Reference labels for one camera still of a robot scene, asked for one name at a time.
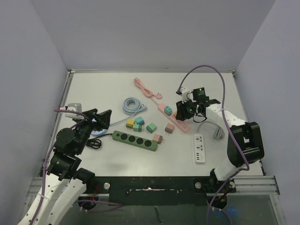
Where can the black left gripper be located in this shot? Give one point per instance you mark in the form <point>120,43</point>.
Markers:
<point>102,118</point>

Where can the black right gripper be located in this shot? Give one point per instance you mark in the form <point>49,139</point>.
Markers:
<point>182,111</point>

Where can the pink USB charger plug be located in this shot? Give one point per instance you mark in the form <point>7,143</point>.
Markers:
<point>169,128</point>

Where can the teal USB charger plug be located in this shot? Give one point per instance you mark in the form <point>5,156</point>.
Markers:
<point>168,110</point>

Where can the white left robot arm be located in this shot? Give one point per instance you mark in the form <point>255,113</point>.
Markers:
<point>63,181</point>

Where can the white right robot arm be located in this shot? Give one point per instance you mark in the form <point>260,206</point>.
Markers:
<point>244,146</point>

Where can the mint green charger plug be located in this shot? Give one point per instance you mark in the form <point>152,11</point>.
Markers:
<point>151,127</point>

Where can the round blue power socket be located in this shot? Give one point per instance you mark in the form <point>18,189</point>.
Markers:
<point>98,133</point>

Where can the pink power strip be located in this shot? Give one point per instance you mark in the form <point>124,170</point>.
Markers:
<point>184,127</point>

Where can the white power strip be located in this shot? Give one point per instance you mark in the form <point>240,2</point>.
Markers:
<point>199,150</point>

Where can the green power strip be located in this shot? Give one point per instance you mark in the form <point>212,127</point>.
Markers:
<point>134,140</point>

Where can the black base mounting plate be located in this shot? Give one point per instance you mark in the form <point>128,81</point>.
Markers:
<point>157,191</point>

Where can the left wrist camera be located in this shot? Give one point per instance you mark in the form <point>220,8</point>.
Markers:
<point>75,107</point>

